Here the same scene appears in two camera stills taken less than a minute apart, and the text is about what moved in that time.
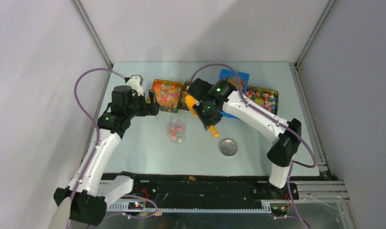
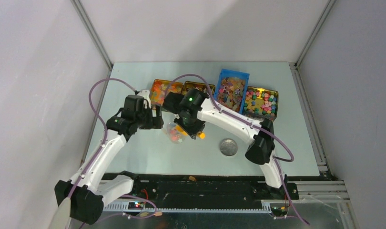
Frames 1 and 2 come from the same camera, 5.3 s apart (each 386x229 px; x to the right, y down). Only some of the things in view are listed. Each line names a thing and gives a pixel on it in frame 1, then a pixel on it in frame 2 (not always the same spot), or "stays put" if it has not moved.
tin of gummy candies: [167, 94] stays put
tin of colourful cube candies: [268, 99] stays put
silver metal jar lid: [228, 147] stays put
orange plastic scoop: [191, 101] to [201, 135]
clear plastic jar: [177, 130] stays put
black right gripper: [207, 122] to [192, 132]
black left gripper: [150, 109] to [155, 122]
